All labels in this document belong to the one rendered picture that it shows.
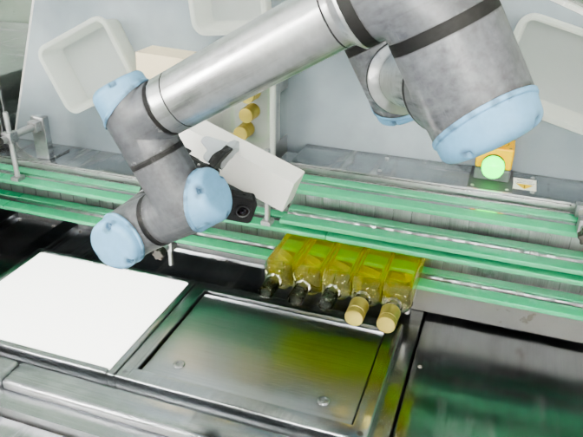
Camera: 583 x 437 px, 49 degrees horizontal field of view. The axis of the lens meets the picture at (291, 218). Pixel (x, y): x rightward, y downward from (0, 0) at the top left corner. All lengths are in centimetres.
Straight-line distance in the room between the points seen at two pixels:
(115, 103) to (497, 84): 44
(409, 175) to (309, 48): 67
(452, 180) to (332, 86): 33
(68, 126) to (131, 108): 98
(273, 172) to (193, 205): 33
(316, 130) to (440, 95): 82
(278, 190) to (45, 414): 56
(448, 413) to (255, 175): 55
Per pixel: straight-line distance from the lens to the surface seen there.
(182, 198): 81
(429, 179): 132
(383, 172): 133
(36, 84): 181
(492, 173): 131
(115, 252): 88
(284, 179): 110
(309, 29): 68
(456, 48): 64
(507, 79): 66
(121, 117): 81
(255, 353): 126
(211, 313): 136
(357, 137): 143
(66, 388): 124
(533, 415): 127
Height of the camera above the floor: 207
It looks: 58 degrees down
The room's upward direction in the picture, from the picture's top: 142 degrees counter-clockwise
